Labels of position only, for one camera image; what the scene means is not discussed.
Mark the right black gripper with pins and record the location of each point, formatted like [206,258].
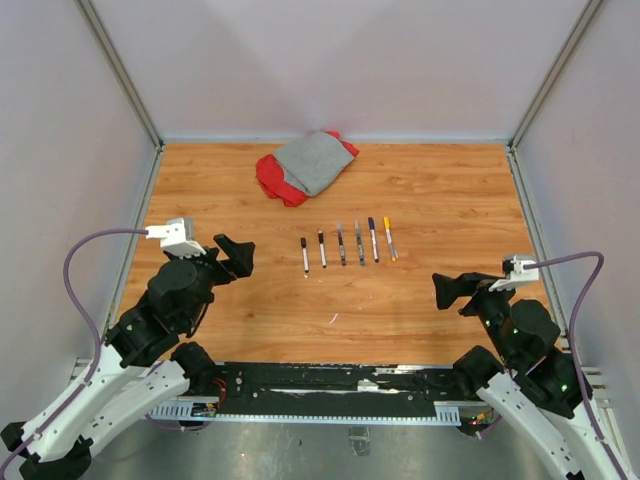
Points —
[447,289]

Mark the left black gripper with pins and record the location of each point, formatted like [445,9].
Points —
[239,262]

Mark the angled white pen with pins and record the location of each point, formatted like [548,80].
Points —
[305,261]

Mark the white pen yellow end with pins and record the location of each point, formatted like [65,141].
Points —
[390,241]

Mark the white pen black end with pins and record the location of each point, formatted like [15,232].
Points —
[322,249]

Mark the white marker blue tip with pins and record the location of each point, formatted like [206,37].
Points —
[374,243]

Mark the purple pen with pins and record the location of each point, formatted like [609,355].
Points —
[342,251]

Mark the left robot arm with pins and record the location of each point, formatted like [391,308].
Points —
[139,363]

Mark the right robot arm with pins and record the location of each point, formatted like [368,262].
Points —
[529,382]

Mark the red cloth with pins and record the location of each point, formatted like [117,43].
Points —
[271,179]

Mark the grey folded cloth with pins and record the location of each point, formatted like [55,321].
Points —
[311,164]

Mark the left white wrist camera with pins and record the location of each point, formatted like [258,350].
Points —
[176,237]

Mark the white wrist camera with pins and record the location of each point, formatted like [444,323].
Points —
[176,237]
[519,270]

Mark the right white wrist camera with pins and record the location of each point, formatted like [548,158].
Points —
[519,270]

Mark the grey cable duct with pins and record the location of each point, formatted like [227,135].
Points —
[403,412]

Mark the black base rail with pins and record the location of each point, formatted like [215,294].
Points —
[278,384]

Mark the aluminium frame rail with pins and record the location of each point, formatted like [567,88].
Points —
[596,380]

